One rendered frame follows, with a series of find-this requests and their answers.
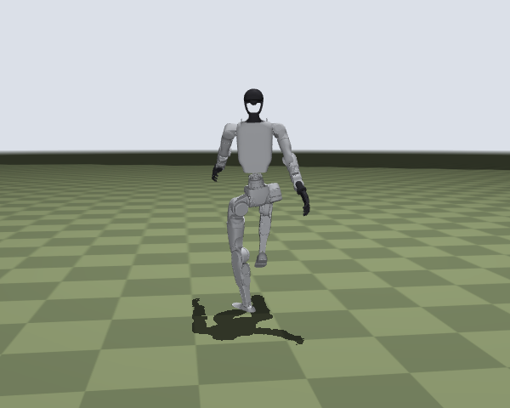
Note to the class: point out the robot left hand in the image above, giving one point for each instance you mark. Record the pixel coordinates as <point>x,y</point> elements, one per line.
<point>215,171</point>

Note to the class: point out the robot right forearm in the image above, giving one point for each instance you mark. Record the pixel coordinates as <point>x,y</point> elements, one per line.
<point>293,169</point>

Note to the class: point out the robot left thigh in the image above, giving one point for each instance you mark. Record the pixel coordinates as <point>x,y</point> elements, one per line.
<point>238,207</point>

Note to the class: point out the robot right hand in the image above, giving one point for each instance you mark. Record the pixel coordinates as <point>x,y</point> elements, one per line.
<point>301,190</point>

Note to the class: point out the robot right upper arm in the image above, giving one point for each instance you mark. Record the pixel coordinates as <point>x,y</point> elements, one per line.
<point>279,131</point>

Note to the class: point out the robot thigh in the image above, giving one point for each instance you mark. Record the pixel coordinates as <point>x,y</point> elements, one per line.
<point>238,207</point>
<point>275,195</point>

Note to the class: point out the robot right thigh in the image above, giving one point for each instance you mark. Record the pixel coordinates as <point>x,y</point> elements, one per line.
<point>275,195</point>

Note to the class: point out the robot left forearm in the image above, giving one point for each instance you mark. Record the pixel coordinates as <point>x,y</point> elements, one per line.
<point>221,161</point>

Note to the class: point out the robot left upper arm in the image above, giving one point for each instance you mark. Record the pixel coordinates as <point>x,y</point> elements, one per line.
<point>227,137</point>

